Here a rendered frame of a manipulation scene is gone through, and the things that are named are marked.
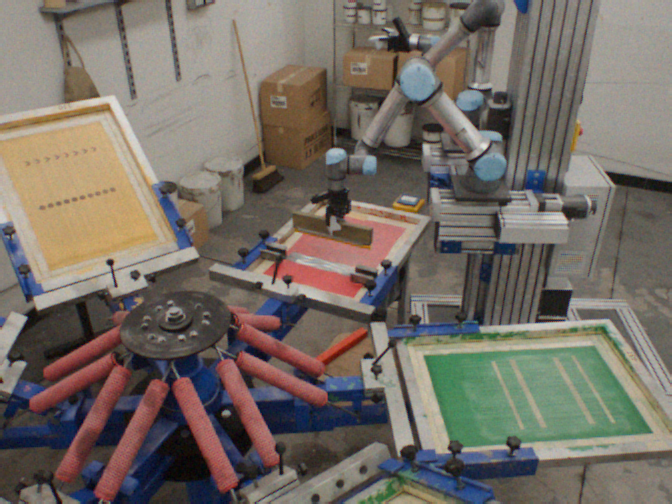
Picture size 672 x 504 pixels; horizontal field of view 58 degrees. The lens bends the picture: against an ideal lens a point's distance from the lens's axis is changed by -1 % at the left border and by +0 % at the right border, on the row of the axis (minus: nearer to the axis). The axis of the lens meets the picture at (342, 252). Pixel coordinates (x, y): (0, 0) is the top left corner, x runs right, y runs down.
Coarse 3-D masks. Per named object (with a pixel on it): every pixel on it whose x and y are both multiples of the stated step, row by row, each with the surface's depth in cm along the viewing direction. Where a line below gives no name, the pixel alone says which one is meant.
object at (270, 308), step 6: (270, 300) 222; (276, 300) 222; (264, 306) 219; (270, 306) 219; (276, 306) 219; (282, 306) 221; (288, 306) 226; (258, 312) 216; (264, 312) 216; (270, 312) 216; (276, 312) 217
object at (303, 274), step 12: (348, 216) 294; (300, 240) 275; (288, 252) 266; (300, 252) 266; (312, 252) 266; (324, 252) 266; (288, 264) 258; (300, 264) 258; (300, 276) 250; (312, 276) 250
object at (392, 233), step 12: (384, 228) 284; (396, 228) 284; (384, 252) 266; (348, 264) 258; (360, 264) 258; (372, 264) 258; (324, 276) 250; (336, 276) 250; (348, 276) 250; (324, 288) 243; (336, 288) 243; (348, 288) 243; (360, 288) 243
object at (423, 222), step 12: (324, 204) 304; (360, 204) 297; (384, 216) 293; (396, 216) 290; (408, 216) 287; (420, 216) 287; (288, 228) 277; (420, 228) 277; (408, 240) 268; (408, 252) 262; (252, 264) 252; (396, 264) 252; (264, 276) 244
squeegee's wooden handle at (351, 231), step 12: (300, 216) 257; (312, 216) 255; (324, 216) 255; (312, 228) 257; (324, 228) 255; (348, 228) 249; (360, 228) 247; (372, 228) 247; (360, 240) 250; (372, 240) 251
